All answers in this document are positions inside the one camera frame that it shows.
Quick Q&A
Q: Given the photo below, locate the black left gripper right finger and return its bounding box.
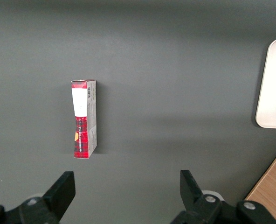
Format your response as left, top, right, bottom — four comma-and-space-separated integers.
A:
169, 169, 276, 224

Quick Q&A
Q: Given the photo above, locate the beige rectangular tray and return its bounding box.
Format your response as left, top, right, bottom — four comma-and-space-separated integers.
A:
255, 37, 276, 129

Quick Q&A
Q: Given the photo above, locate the wooden drawer cabinet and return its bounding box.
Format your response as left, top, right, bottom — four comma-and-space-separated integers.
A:
244, 154, 276, 224

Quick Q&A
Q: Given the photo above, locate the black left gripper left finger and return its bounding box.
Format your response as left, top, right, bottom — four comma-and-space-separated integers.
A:
0, 171, 76, 224

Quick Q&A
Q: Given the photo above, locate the red plaid cardboard box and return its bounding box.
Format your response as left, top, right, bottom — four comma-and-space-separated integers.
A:
70, 79, 97, 160

